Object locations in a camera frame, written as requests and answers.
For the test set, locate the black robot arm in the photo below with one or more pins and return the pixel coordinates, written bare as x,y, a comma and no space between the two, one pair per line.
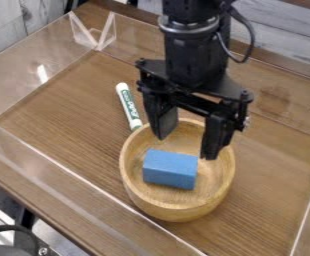
197,10

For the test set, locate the blue foam block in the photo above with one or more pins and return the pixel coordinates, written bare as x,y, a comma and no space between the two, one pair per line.
170,169

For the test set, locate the brown wooden bowl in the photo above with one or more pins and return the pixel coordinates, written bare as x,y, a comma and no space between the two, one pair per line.
169,203

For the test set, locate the black metal table bracket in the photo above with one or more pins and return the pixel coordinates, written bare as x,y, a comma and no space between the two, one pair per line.
25,239

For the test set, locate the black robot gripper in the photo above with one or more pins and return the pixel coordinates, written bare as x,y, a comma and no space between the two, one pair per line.
189,79

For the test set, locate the clear acrylic tray wall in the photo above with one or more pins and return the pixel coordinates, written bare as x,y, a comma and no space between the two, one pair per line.
63,131

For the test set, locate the green and white marker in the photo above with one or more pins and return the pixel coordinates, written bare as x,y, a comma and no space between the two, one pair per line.
129,106

